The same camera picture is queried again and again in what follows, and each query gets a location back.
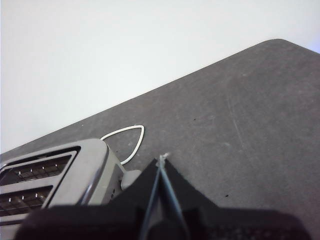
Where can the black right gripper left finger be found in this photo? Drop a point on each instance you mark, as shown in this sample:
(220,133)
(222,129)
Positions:
(120,220)

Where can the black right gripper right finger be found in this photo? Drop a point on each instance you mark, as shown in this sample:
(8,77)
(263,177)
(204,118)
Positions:
(205,222)

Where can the cream two-slot toaster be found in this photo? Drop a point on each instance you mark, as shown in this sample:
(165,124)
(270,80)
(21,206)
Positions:
(75,170)

